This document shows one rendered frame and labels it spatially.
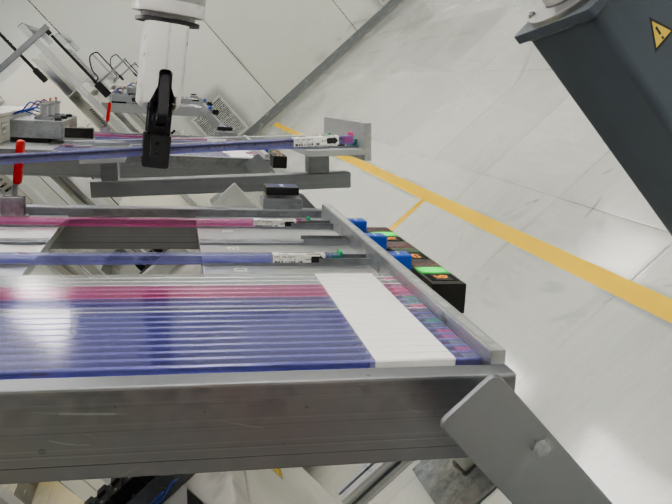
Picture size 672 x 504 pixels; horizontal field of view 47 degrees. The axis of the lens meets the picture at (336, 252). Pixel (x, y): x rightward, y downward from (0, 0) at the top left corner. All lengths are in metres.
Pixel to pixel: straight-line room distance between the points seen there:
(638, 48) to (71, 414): 1.02
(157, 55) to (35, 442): 0.52
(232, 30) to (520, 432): 8.18
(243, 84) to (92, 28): 1.64
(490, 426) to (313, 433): 0.12
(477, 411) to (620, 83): 0.89
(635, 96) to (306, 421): 0.92
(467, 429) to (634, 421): 1.10
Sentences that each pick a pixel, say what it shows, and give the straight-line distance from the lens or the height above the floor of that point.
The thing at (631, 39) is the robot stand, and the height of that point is 0.61.
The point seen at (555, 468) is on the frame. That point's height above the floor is 0.68.
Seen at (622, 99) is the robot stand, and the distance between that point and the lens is 1.33.
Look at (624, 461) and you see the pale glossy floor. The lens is 1.53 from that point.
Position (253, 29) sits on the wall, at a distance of 8.61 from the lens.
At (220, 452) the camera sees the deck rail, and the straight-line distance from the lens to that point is 0.52.
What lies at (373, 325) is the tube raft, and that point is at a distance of 0.63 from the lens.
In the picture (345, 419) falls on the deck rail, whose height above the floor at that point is 0.78.
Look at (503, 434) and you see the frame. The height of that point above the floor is 0.72.
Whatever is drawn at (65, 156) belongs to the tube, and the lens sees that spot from 0.97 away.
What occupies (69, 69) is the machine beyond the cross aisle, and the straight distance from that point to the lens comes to 5.61.
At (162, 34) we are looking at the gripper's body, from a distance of 0.92.
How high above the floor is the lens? 1.02
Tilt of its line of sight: 17 degrees down
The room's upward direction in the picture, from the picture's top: 42 degrees counter-clockwise
